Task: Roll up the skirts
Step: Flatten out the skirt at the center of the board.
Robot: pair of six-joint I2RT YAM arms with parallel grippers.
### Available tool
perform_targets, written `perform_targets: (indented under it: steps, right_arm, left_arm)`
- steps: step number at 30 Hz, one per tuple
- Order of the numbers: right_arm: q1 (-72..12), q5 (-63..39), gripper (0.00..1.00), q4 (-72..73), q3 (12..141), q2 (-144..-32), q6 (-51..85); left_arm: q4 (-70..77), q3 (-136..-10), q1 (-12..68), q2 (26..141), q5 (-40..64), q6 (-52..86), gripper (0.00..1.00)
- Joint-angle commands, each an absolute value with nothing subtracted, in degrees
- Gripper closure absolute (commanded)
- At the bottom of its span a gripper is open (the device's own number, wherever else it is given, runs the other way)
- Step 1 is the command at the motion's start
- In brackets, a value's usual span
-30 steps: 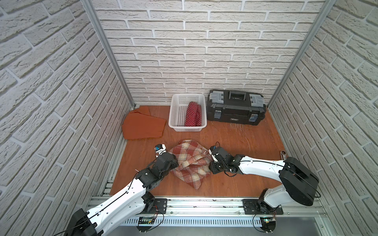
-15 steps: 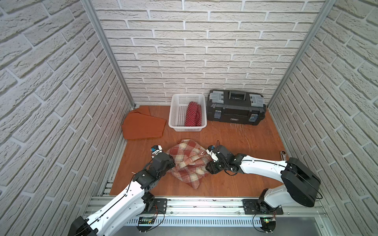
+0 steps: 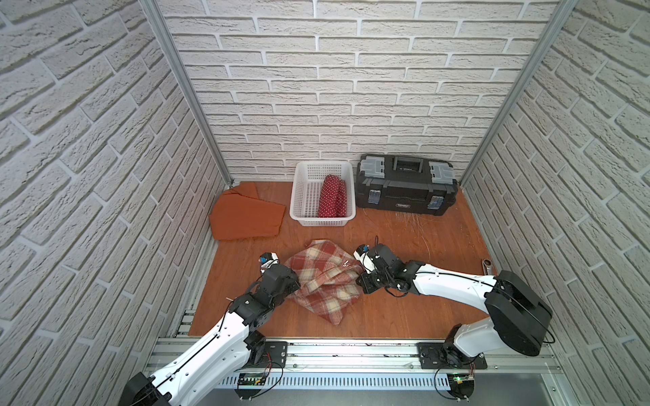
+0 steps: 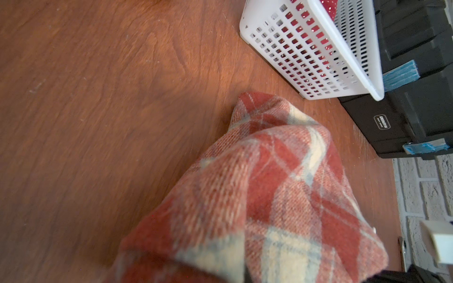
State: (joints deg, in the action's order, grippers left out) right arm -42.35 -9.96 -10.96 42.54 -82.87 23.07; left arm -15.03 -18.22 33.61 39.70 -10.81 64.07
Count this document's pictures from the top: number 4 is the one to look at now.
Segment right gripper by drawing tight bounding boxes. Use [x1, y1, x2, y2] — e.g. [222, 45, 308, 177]
[364, 264, 446, 283]

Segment red plaid skirt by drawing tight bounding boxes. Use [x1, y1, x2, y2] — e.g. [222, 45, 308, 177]
[106, 93, 389, 283]

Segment red polka dot skirt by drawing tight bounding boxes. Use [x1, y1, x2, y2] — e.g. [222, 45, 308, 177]
[290, 0, 338, 21]

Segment black plastic toolbox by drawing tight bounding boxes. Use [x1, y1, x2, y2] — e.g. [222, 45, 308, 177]
[340, 1, 453, 160]

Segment white plastic basket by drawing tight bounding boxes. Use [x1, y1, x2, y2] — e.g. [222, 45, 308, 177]
[239, 1, 385, 101]

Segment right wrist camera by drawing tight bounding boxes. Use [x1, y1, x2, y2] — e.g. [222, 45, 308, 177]
[420, 221, 453, 265]

